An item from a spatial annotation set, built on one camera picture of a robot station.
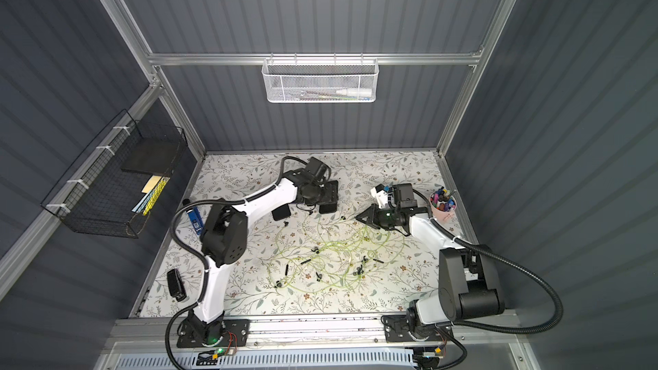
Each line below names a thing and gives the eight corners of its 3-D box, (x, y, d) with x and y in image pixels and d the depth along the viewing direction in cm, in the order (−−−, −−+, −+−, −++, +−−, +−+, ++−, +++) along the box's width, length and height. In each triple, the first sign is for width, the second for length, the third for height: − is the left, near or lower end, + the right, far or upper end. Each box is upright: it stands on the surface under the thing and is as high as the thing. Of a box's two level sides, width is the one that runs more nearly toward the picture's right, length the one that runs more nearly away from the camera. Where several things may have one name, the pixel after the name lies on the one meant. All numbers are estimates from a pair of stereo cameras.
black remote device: (178, 304, 81) (171, 300, 77) (170, 275, 86) (164, 271, 83) (188, 298, 82) (181, 295, 78) (179, 271, 87) (173, 266, 84)
